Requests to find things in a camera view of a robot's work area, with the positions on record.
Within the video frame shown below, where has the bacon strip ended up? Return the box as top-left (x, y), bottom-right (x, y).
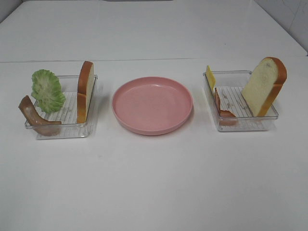
top-left (214, 88), bottom-right (238, 126)
top-left (18, 95), bottom-right (62, 136)

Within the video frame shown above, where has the yellow cheese slice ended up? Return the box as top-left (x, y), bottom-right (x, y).
top-left (205, 65), bottom-right (216, 94)

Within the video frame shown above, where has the bread slice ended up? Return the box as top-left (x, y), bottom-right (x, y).
top-left (242, 57), bottom-right (287, 117)
top-left (77, 61), bottom-right (94, 123)

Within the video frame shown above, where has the green lettuce leaf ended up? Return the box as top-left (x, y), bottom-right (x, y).
top-left (31, 69), bottom-right (65, 114)

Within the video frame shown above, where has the pink round plate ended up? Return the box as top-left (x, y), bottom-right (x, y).
top-left (112, 77), bottom-right (193, 135)

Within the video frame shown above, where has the clear right plastic tray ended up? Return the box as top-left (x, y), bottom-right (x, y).
top-left (203, 70), bottom-right (278, 132)

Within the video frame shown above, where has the clear plastic tray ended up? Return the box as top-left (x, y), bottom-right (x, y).
top-left (25, 75), bottom-right (98, 140)
top-left (203, 70), bottom-right (278, 132)

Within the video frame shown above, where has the clear left plastic tray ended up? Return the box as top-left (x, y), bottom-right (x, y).
top-left (25, 75), bottom-right (98, 140)

